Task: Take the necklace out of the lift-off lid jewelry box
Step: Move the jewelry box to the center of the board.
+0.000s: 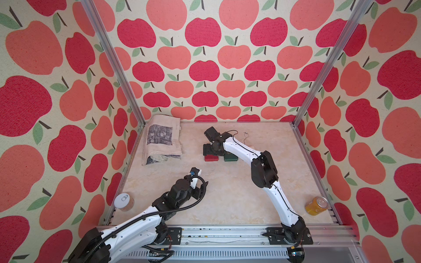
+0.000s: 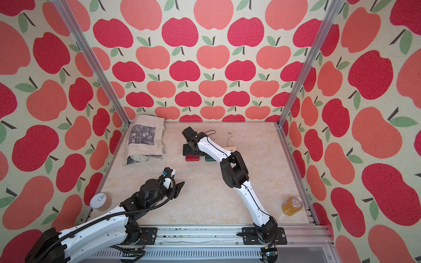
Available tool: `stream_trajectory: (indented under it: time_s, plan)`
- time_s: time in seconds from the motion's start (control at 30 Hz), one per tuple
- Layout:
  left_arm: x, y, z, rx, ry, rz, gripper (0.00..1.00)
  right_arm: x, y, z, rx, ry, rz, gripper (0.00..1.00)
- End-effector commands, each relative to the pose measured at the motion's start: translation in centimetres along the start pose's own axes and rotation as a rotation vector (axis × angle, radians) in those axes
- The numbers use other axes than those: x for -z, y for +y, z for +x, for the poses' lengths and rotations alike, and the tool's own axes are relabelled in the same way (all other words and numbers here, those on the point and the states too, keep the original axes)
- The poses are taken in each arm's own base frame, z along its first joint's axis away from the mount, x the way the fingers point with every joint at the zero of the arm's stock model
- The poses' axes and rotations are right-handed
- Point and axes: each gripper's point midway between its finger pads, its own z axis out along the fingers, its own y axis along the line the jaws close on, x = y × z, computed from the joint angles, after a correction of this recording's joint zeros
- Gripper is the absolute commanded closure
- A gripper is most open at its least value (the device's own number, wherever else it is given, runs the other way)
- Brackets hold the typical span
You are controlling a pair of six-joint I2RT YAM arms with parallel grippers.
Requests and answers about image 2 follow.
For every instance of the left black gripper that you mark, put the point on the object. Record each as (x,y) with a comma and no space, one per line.
(174,193)

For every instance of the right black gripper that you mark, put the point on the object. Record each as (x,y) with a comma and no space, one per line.
(187,150)

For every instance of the red jewelry box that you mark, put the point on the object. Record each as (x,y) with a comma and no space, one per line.
(192,158)

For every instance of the green jewelry box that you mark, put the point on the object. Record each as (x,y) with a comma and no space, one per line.
(209,159)

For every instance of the cream lift-off box lid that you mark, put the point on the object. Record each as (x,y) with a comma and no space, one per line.
(231,148)

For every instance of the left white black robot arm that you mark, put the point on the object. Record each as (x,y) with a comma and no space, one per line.
(116,227)

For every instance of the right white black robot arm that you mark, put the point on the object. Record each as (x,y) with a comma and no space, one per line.
(235,174)

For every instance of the folded beige patterned cloth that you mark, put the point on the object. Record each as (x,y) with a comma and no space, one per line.
(144,139)

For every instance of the white round object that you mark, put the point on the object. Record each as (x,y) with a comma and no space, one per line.
(101,202)

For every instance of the orange soda can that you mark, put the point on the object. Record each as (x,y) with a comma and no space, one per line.
(292,206)

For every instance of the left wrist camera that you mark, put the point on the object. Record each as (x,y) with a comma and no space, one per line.
(168,173)

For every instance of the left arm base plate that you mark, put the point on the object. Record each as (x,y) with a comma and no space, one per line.
(144,235)

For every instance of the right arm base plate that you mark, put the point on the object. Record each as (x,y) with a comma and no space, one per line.
(254,236)

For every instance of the left aluminium frame post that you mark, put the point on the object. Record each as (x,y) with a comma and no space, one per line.
(72,24)

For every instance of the aluminium frame post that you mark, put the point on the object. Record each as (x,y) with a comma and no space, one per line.
(72,24)
(314,51)

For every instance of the right aluminium frame post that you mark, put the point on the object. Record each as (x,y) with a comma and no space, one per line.
(314,51)

